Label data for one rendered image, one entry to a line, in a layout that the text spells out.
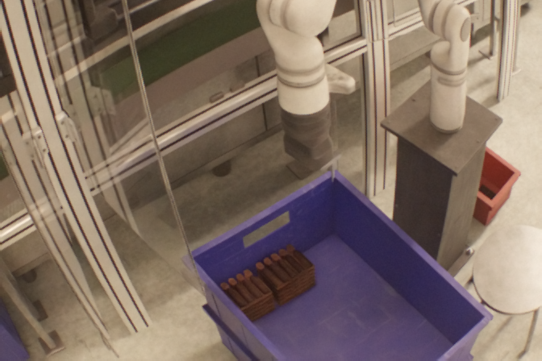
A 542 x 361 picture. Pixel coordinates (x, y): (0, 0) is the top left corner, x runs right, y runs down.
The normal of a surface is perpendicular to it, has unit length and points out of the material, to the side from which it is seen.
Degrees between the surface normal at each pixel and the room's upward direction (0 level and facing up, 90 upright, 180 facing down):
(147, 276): 0
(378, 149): 90
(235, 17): 2
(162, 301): 0
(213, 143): 90
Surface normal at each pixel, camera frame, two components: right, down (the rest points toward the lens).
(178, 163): 0.55, 0.54
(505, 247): -0.11, -0.71
